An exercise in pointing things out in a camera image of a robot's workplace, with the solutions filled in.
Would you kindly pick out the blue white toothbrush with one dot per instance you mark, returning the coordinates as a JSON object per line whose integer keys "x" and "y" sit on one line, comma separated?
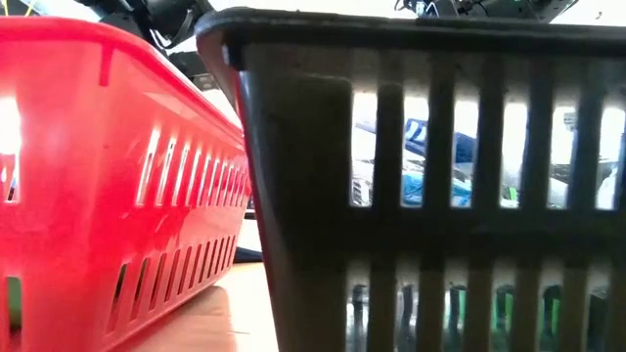
{"x": 413, "y": 188}
{"x": 415, "y": 134}

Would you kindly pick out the dark blue DSC tube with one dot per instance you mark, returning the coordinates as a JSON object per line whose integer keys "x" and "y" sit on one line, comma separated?
{"x": 247, "y": 255}

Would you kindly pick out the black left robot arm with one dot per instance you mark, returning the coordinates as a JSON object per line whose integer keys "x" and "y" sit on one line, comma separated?
{"x": 161, "y": 19}

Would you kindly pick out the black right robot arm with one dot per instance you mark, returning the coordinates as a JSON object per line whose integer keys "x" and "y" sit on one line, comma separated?
{"x": 489, "y": 9}

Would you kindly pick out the black plastic basket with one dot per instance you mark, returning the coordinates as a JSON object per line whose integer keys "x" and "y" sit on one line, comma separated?
{"x": 303, "y": 171}

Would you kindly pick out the green plastic basket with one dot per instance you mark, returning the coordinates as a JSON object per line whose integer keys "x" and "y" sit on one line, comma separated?
{"x": 506, "y": 313}

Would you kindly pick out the red plastic basket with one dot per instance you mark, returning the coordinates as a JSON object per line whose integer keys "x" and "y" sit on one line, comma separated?
{"x": 73, "y": 195}

